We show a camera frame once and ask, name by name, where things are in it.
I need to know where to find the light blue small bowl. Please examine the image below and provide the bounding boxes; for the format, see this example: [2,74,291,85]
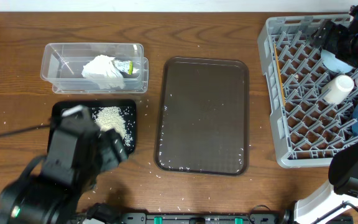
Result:
[321,50,353,73]

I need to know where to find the pile of white rice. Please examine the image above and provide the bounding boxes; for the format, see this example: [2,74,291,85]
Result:
[92,106,136,150]

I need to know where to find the white cup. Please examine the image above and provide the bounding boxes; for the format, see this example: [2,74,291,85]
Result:
[321,75,354,105]

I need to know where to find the wooden chopstick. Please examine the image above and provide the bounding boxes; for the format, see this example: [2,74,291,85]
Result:
[273,44,286,106]

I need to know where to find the white tissue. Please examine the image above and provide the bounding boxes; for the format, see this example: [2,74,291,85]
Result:
[81,55,125,89]

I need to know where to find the green yellow snack wrapper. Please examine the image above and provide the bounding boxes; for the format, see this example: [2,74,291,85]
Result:
[112,60,134,75]

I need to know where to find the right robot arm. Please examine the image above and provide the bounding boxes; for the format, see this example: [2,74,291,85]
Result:
[280,5,358,223]

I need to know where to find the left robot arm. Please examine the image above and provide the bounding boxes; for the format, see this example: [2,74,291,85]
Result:
[0,105,131,223]

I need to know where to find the black waste tray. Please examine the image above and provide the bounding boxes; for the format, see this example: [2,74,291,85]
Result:
[52,99,137,154]

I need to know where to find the grey dishwasher rack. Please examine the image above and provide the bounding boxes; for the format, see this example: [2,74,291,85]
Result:
[257,14,358,169]

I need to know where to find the dark brown serving tray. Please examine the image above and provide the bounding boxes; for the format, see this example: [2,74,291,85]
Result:
[154,57,250,177]

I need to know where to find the clear plastic bin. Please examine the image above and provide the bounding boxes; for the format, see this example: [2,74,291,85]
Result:
[40,42,149,94]

